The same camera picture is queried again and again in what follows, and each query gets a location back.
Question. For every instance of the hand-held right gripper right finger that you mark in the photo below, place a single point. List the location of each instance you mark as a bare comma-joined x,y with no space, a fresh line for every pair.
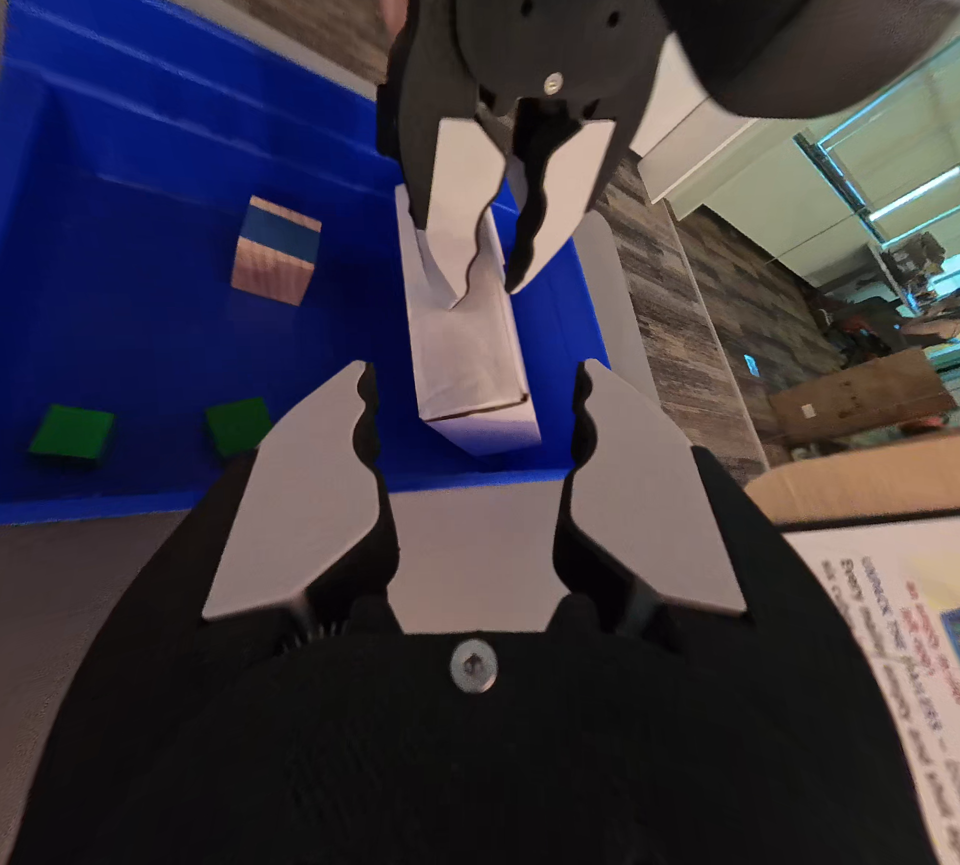
645,505

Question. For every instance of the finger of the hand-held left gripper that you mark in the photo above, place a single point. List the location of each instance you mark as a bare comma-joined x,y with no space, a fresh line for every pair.
577,182
465,167

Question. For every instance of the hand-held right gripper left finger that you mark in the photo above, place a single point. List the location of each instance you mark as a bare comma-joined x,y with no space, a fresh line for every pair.
300,505

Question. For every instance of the green cube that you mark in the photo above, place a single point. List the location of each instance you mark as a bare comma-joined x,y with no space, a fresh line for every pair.
236,426
71,434

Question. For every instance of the white cardboard box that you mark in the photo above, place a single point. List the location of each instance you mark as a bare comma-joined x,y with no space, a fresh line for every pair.
472,355

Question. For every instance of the blue striped wooden cube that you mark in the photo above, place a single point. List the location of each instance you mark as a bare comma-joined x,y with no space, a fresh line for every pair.
277,257

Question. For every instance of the blue plastic bin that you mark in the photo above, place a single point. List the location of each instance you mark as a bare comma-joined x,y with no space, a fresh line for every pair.
150,340

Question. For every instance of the light wooden board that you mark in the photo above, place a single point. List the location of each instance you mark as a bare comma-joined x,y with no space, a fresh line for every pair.
862,482

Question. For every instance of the printed instruction sheet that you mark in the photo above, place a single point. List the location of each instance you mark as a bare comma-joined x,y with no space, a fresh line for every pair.
900,617

